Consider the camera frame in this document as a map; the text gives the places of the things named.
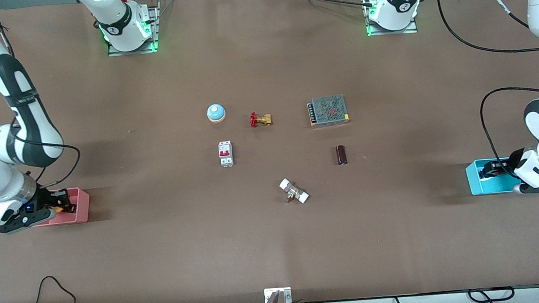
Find metal mesh power supply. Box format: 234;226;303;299
306;94;351;128

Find pink plastic bin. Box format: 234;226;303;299
31;186;92;228

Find blue dome call bell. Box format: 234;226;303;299
206;102;227;124

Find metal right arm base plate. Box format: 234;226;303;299
103;0;161;58

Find cyan plastic bin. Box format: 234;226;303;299
465;155;526;197

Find black coiled cable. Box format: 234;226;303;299
467;285;516;303

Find white circuit breaker red switch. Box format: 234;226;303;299
218;140;235;168

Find white table edge bracket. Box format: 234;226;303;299
263;286;293;303

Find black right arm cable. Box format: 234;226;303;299
0;0;84;194

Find silver valve white handles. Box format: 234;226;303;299
279;176;311;206

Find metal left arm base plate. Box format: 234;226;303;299
363;0;419;38

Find brass valve red handle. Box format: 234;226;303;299
249;111;274;129

